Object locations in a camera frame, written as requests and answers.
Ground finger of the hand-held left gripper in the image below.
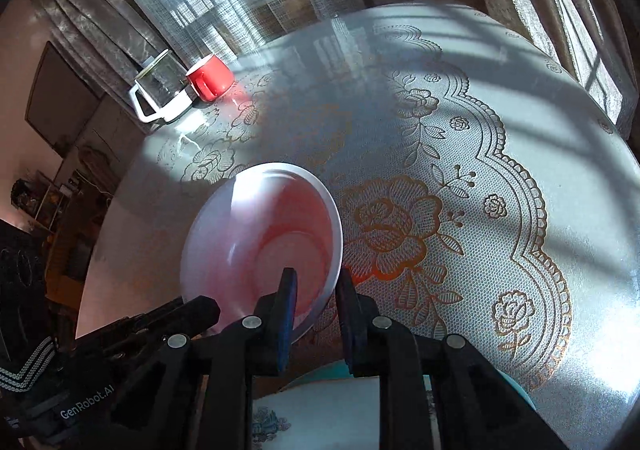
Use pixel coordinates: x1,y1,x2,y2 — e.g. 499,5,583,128
75,295,221,358

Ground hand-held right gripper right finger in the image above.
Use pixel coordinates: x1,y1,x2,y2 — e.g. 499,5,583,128
335,267,566,450

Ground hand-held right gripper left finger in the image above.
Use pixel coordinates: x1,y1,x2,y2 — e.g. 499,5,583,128
115,267,299,450

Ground red plastic bowl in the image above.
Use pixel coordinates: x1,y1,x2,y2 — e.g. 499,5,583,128
180,162,345,346

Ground white plate with red print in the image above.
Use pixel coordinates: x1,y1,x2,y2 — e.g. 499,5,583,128
252,376,443,450

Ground wooden cabinet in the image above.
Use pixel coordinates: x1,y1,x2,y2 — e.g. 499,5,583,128
10,170,108,311

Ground teal plate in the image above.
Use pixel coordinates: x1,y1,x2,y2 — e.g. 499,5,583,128
287,362,538,412

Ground red mug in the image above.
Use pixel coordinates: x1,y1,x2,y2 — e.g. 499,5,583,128
186,54,235,102

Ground grey lace-print tablecloth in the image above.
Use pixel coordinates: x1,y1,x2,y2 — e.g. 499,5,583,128
75,4,640,450

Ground glass pitcher with white handle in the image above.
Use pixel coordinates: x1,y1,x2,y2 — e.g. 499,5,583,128
128,48,194,124

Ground wall-mounted television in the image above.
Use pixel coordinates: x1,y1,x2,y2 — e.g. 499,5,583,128
25,40,101,158

